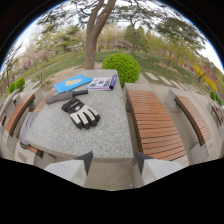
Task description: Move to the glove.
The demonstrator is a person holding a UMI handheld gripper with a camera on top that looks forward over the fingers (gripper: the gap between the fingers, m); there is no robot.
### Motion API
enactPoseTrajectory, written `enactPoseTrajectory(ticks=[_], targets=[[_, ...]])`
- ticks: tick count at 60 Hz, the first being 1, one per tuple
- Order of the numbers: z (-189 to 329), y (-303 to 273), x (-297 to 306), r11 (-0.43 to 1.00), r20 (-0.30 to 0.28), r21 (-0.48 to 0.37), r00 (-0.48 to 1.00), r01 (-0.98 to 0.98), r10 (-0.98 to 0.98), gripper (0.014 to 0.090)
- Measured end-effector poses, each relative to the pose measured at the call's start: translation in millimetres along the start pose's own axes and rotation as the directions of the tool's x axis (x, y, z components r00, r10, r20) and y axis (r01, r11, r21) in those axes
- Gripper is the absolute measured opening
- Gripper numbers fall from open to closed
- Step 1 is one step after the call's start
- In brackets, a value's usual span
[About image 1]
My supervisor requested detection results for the grey folded umbrella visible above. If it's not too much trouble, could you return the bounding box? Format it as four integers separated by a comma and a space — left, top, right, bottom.
45, 89, 89, 106

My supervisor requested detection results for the wooden slat bench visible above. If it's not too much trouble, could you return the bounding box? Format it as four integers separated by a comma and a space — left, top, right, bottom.
26, 90, 58, 158
174, 95, 213, 147
126, 88, 187, 162
5, 93, 36, 137

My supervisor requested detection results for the open magazine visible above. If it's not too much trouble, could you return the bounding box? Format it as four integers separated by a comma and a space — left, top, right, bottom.
85, 73, 118, 92

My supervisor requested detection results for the large tree trunk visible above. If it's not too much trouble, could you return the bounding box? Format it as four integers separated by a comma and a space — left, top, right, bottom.
83, 0, 117, 70

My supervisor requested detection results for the round green bush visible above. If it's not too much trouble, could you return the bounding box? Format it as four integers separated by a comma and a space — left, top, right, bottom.
101, 52, 142, 89

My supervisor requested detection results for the black and white glove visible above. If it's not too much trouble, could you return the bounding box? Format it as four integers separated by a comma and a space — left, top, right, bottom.
60, 97, 101, 130

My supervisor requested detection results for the small green shrub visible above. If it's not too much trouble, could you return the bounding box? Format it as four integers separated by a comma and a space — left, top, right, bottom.
7, 77, 26, 94

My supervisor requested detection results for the blue book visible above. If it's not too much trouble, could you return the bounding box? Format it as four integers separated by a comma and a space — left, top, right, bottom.
53, 74, 94, 94

